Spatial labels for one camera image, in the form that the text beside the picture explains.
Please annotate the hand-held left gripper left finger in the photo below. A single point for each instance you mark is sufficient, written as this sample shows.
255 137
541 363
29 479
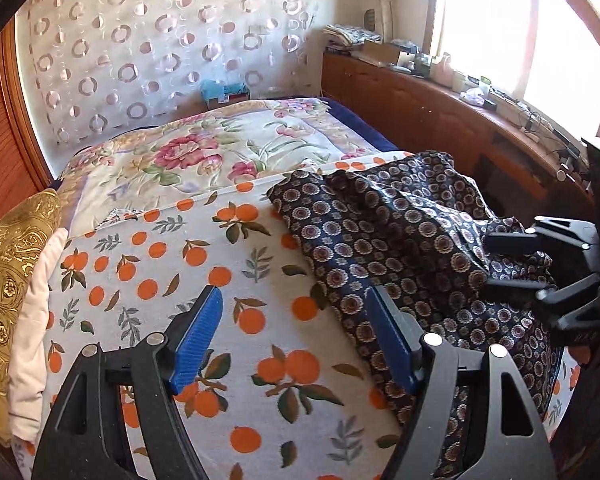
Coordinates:
197 340

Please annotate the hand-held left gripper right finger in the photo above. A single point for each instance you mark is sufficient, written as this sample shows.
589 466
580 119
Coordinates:
392 340

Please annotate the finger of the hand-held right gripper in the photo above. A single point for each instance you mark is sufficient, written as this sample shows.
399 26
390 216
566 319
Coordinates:
510 244
515 292

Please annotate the navy medallion print garment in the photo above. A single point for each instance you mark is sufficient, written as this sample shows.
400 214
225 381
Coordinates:
380 240

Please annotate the orange fruit print bed sheet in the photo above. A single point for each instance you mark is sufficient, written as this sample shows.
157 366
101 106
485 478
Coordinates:
145 260

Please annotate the crumpled white plastic bag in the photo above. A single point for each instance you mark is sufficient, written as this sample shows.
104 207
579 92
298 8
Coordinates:
474 96

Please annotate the wooden sideboard cabinet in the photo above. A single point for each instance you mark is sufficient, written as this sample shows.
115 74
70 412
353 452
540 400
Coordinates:
430 110

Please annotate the pale pink pillow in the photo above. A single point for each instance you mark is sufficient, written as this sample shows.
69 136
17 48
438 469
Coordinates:
30 320

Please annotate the floral quilted blanket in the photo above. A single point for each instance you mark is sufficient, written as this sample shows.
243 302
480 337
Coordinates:
205 160

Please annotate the navy blue bed sheet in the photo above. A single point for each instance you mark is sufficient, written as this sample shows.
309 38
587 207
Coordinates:
365 130

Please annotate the white plastic bottle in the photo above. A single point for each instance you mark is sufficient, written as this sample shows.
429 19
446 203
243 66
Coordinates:
444 69

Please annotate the gold patterned pillow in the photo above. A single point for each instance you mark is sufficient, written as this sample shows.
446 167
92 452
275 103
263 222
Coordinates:
10 270

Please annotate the cardboard box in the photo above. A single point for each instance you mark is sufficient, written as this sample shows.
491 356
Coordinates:
382 52

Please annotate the bright window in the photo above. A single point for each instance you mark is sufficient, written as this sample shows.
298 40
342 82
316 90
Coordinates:
480 10

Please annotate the teal box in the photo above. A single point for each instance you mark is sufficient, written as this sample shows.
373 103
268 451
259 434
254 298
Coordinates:
220 92

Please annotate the stack of folded printed cloths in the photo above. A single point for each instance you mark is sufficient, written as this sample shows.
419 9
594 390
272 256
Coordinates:
350 36

